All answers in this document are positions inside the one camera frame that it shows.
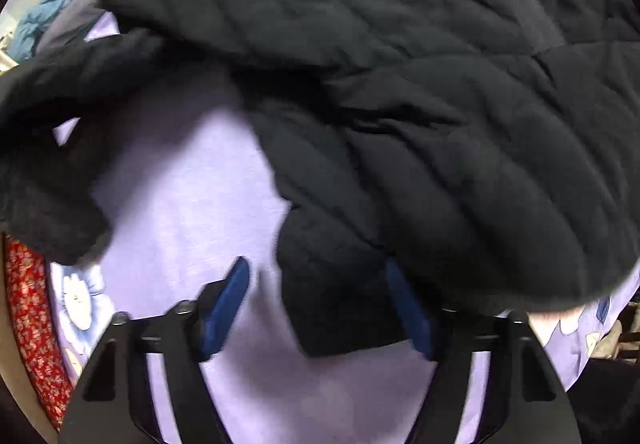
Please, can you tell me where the purple floral bed sheet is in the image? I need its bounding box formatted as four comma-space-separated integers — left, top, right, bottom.
45, 9, 640, 444

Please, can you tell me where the red floral pillow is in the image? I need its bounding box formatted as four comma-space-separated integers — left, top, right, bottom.
4, 234, 76, 430

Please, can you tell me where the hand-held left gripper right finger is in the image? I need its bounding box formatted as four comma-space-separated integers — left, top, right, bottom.
385, 259, 583, 444

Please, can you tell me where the blue blanket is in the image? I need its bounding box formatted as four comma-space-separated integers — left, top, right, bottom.
10, 0, 108, 64

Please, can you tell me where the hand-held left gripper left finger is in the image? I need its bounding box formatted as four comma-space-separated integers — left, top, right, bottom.
59, 256, 251, 444

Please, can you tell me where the black quilted jacket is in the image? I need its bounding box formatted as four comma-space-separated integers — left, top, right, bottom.
0, 0, 640, 360

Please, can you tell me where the tan pillow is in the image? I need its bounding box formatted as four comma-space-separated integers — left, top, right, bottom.
0, 231, 61, 444

